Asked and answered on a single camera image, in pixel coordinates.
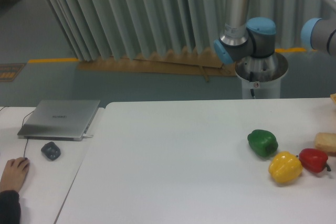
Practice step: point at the person's bare hand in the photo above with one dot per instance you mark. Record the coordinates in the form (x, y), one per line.
(14, 174)

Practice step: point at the yellow bell pepper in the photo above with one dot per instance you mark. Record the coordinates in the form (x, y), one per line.
(285, 167)

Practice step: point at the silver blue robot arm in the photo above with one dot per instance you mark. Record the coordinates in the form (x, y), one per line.
(255, 37)

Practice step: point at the black sleeved forearm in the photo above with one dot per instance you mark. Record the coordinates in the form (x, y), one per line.
(10, 207)

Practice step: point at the green bell pepper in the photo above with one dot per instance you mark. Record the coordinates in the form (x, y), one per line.
(262, 142)

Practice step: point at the red bell pepper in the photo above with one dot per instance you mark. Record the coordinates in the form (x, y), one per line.
(314, 160)

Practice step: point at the dark grey small controller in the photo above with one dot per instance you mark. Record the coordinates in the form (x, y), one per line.
(51, 151)

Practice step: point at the silver closed laptop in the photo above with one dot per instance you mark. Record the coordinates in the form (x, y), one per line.
(60, 120)

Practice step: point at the pale green folding curtain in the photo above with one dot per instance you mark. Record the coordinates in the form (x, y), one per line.
(117, 28)

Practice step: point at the brown cardboard sheet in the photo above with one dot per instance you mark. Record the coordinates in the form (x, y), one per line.
(205, 64)

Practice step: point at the bread slice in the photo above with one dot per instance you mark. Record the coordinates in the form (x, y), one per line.
(326, 142)

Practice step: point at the wooden board corner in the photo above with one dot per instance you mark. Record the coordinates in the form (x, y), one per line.
(333, 98)

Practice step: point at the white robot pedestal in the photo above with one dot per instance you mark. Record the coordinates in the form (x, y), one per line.
(261, 78)

